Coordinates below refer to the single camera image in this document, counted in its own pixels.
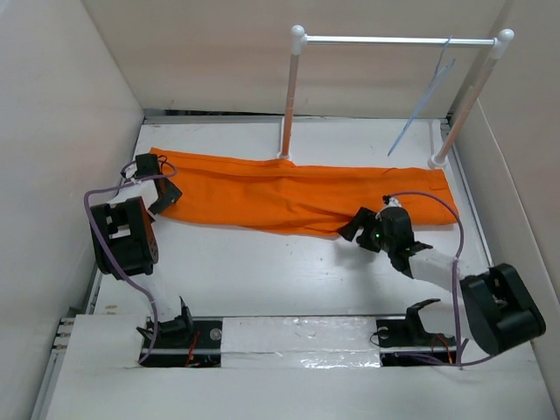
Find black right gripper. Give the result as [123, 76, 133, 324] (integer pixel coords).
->
[339, 206, 394, 253]

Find orange trousers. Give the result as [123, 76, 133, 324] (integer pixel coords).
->
[150, 148, 457, 237]

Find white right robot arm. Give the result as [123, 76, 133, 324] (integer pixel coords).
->
[338, 206, 546, 356]

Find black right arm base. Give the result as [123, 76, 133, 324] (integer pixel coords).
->
[369, 298, 457, 368]

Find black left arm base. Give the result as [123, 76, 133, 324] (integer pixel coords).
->
[136, 297, 223, 368]

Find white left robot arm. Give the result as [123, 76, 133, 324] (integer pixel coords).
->
[84, 153, 195, 348]

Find white clothes rack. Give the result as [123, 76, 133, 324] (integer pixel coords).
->
[276, 24, 516, 170]

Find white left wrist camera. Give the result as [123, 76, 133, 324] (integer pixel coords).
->
[121, 167, 137, 185]

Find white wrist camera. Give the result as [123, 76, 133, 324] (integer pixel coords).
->
[121, 167, 137, 185]
[382, 195, 402, 210]

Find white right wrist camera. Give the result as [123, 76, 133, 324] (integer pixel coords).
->
[382, 195, 402, 210]

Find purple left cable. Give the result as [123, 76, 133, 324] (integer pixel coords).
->
[82, 160, 179, 365]

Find purple cable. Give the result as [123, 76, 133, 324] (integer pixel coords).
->
[384, 191, 495, 368]
[82, 160, 179, 365]

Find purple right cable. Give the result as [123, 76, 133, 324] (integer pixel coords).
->
[384, 191, 495, 368]

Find blue wire hanger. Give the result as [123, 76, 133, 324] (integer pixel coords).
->
[387, 36, 456, 157]

